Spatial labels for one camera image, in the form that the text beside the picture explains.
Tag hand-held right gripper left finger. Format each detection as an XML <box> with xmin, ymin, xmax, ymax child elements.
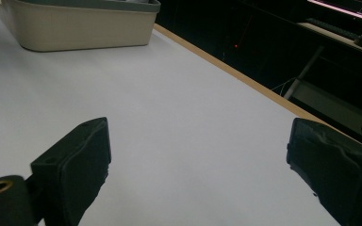
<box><xmin>30</xmin><ymin>117</ymin><xmax>112</xmax><ymax>226</ymax></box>

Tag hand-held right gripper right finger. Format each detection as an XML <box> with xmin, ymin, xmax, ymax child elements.
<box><xmin>286</xmin><ymin>117</ymin><xmax>362</xmax><ymax>226</ymax></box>

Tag beige basket with grey rim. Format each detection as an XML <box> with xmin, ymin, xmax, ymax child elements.
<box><xmin>0</xmin><ymin>0</ymin><xmax>162</xmax><ymax>53</ymax></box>

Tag white table mat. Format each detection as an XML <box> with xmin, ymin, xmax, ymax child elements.
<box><xmin>0</xmin><ymin>6</ymin><xmax>362</xmax><ymax>226</ymax></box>

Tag keyboard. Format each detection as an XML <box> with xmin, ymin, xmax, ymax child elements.
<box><xmin>305</xmin><ymin>17</ymin><xmax>362</xmax><ymax>51</ymax></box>

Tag dark monitor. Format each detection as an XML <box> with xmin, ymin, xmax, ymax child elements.
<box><xmin>307</xmin><ymin>0</ymin><xmax>362</xmax><ymax>25</ymax></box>

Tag grey metal frame desk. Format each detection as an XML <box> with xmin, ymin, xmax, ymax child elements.
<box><xmin>282</xmin><ymin>18</ymin><xmax>362</xmax><ymax>147</ymax></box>

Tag white cable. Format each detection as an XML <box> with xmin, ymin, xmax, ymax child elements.
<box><xmin>270</xmin><ymin>76</ymin><xmax>298</xmax><ymax>98</ymax></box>

